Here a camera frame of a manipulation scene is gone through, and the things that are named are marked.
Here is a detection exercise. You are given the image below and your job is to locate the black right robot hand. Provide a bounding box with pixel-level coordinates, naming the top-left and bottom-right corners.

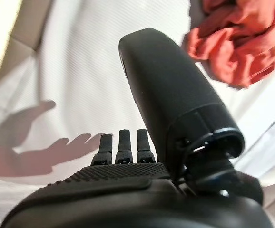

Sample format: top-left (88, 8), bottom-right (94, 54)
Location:
top-left (0, 28), bottom-right (274, 228)

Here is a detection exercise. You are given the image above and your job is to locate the white bed sheet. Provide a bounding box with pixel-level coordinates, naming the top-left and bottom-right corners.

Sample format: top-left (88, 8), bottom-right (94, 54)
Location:
top-left (0, 0), bottom-right (275, 228)

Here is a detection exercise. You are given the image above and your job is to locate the orange crumpled garment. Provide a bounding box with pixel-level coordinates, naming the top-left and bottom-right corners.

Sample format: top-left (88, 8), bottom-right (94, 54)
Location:
top-left (180, 0), bottom-right (275, 90)

